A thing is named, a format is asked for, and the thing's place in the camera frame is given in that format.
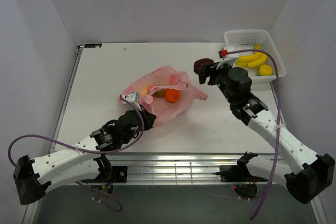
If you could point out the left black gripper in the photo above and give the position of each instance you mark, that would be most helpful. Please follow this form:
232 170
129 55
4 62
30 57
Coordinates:
148 119

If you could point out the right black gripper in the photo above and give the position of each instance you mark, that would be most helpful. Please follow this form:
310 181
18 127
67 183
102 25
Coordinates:
210 70

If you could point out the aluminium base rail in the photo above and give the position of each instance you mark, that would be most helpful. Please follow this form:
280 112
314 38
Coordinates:
179 169

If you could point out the green fake lime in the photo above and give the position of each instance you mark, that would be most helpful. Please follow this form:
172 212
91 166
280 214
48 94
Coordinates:
160 93

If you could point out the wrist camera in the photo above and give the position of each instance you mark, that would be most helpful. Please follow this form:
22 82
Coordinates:
131 101
226 57

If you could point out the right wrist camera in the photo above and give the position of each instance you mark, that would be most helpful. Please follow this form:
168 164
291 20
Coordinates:
226 57

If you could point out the yellow fake banana bunch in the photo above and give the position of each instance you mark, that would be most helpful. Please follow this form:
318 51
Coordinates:
252 61

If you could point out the yellow fake lemon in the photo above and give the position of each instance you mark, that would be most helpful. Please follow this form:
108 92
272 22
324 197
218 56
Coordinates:
265 70

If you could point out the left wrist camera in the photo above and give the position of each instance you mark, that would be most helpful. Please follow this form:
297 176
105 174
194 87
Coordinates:
131 101

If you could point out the dark purple fake fruit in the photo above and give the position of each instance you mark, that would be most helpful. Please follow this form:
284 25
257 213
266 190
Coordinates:
200 63

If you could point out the pink plastic bag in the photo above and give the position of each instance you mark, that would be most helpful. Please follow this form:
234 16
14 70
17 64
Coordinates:
166 77

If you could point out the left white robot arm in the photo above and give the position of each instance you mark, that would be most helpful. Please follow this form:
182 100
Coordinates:
85 161

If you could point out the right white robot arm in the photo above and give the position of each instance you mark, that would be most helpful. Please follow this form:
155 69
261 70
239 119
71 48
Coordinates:
306 173

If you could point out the orange fake tangerine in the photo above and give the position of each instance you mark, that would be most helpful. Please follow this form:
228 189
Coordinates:
172 95

